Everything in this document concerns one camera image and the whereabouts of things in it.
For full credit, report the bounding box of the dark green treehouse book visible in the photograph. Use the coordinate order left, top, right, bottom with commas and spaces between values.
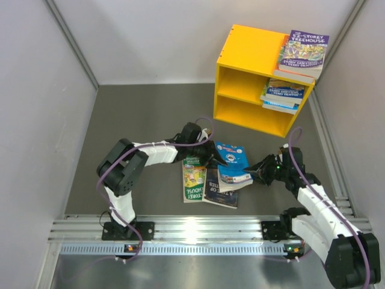
182, 156, 206, 203

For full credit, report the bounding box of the light blue back-cover book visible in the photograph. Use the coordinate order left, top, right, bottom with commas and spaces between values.
216, 141, 253, 192

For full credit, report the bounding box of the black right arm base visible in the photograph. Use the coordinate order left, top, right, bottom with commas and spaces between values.
261, 221, 298, 243

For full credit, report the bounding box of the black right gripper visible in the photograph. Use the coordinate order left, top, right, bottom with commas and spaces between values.
244, 154, 289, 186

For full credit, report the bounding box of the light green 65-storey book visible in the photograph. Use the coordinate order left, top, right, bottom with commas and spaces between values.
267, 78, 304, 90

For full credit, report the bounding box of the blue 39-storey book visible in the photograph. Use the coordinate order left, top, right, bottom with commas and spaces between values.
260, 78, 305, 105

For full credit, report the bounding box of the aluminium mounting rail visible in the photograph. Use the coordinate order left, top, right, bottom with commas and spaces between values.
48, 216, 371, 258

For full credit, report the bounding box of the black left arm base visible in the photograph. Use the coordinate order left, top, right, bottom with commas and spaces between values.
101, 222, 155, 241

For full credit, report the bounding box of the purple 52-storey book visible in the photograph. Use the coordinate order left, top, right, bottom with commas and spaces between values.
279, 30, 329, 80

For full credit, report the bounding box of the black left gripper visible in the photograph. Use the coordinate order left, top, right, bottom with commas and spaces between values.
187, 138, 228, 169

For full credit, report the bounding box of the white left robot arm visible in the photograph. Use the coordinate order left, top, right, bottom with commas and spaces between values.
96, 122, 226, 239

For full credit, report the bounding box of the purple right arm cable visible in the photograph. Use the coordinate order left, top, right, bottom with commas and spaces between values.
288, 126, 372, 289

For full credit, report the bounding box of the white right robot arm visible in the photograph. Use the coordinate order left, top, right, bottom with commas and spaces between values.
244, 146, 381, 288

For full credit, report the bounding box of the orange 78-storey book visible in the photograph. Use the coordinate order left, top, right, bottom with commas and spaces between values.
273, 40, 315, 84

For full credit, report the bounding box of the yellow wooden shelf cabinet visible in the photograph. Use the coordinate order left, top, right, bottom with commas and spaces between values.
214, 24, 297, 137

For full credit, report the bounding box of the dark Tale of Two Cities book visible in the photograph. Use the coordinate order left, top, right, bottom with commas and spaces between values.
202, 169, 238, 209

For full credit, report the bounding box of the blue 26-storey book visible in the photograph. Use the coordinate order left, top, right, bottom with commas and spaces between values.
262, 101, 299, 115

